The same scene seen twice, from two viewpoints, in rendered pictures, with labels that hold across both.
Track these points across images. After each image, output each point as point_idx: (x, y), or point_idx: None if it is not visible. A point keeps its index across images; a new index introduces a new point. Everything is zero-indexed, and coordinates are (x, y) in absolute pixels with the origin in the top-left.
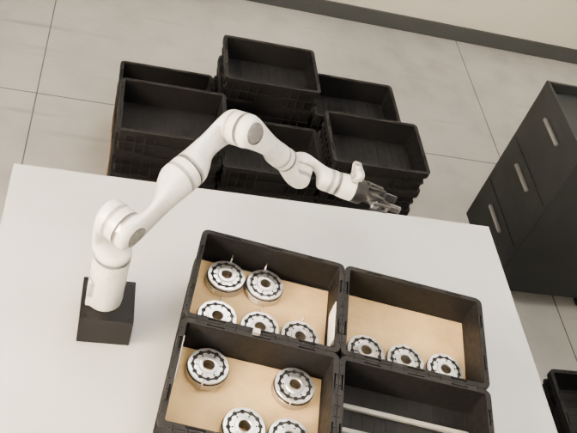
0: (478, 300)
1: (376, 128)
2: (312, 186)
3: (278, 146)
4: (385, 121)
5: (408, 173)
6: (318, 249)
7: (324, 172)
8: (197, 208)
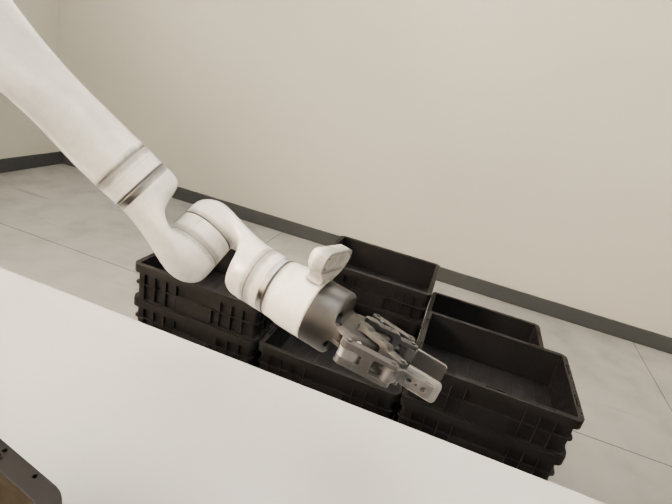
0: None
1: (502, 350)
2: (384, 405)
3: (74, 100)
4: (516, 340)
5: (541, 413)
6: (250, 476)
7: (241, 243)
8: (80, 336)
